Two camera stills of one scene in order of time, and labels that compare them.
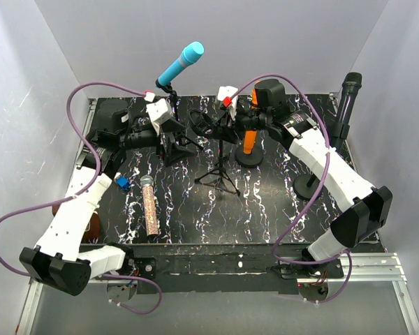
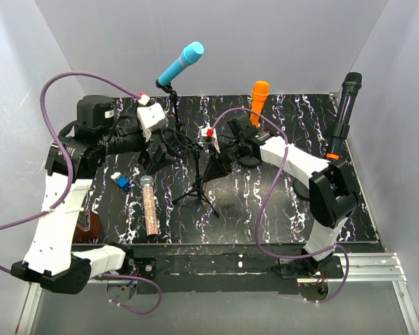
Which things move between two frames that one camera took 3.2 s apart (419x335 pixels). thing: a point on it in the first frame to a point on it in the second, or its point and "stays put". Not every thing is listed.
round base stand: x=305 y=185 stays put
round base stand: x=252 y=160 stays put
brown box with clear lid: x=91 y=235 stays put
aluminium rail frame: x=386 y=268 stays put
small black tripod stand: x=205 y=125 to x=180 y=142
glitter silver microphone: x=150 y=210 stays put
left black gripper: x=173 y=151 to x=160 y=158
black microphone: x=341 y=127 stays put
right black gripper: x=225 y=132 to x=217 y=167
